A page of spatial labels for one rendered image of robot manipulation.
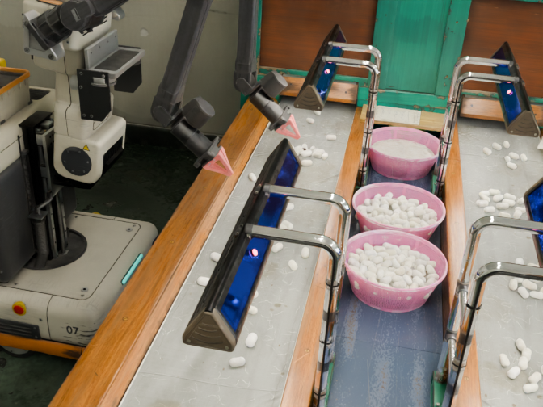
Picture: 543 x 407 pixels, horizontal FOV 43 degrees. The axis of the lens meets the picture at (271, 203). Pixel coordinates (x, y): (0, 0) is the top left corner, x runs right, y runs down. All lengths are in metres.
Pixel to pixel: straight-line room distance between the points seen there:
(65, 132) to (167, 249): 0.67
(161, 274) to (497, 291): 0.82
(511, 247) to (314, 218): 0.54
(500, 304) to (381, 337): 0.30
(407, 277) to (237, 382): 0.55
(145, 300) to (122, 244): 1.09
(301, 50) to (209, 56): 1.19
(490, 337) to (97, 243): 1.57
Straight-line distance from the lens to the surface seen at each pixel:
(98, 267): 2.54
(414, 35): 2.60
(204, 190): 2.00
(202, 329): 1.02
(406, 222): 1.97
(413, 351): 1.64
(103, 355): 1.46
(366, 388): 1.53
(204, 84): 3.82
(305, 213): 1.96
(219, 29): 3.70
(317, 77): 1.91
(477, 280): 1.18
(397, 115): 2.59
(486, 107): 2.63
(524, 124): 1.87
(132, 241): 2.67
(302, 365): 1.43
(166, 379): 1.43
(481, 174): 2.33
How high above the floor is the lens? 1.74
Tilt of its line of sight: 30 degrees down
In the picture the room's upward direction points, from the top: 3 degrees clockwise
